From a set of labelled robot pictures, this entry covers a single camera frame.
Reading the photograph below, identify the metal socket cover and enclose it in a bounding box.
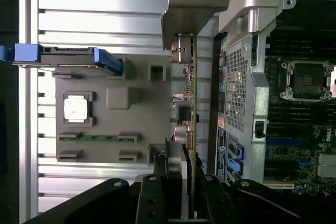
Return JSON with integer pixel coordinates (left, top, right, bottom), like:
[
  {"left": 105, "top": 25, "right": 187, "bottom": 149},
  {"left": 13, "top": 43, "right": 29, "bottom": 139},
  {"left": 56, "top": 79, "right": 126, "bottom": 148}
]
[{"left": 329, "top": 63, "right": 336, "bottom": 99}]

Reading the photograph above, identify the hard disk with blue carrier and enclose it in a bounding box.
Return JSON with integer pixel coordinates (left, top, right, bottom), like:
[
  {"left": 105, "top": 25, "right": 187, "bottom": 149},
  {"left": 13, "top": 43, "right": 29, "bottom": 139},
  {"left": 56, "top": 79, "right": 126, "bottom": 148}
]
[{"left": 0, "top": 42, "right": 124, "bottom": 77}]

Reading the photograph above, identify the blue expansion slot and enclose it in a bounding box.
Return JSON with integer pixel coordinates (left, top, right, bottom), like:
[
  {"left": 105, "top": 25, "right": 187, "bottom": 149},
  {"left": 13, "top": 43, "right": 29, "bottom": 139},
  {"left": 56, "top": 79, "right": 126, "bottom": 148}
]
[{"left": 264, "top": 140, "right": 300, "bottom": 148}]

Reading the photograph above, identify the silver chipset heatsink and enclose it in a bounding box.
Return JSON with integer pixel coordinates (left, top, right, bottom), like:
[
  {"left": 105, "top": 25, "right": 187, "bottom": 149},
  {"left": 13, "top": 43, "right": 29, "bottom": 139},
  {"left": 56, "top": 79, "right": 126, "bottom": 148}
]
[{"left": 317, "top": 152, "right": 336, "bottom": 178}]

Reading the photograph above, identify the silver CPU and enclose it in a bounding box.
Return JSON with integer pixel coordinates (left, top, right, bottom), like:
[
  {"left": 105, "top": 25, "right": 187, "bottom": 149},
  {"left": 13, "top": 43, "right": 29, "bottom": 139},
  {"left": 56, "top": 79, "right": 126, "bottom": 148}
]
[{"left": 63, "top": 97, "right": 89, "bottom": 123}]

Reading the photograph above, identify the green motherboard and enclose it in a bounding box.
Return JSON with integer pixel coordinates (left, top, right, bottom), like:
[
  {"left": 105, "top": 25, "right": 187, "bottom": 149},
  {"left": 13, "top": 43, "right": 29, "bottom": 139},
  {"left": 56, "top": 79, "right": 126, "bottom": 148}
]
[{"left": 263, "top": 19, "right": 336, "bottom": 191}]

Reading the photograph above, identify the loose green RAM stick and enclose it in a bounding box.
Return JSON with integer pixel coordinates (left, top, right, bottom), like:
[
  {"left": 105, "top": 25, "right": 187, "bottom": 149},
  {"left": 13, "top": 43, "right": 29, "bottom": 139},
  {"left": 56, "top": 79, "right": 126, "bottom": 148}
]
[{"left": 58, "top": 135, "right": 138, "bottom": 142}]

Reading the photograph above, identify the grey parts rack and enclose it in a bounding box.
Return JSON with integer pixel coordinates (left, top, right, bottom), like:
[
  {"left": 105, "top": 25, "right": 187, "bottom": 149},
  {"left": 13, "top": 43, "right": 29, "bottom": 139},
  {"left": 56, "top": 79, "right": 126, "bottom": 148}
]
[{"left": 51, "top": 55, "right": 174, "bottom": 167}]

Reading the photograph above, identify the open dark PC case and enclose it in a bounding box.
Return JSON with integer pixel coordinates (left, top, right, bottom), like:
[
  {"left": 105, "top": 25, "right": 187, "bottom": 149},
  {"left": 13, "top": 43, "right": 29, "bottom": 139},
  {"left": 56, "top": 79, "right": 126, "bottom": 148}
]
[{"left": 195, "top": 0, "right": 336, "bottom": 191}]

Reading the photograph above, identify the CPU socket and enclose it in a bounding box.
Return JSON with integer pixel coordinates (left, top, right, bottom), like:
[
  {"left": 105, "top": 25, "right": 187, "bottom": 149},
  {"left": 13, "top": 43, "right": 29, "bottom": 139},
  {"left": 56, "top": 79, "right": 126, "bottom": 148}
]
[{"left": 279, "top": 59, "right": 333, "bottom": 102}]

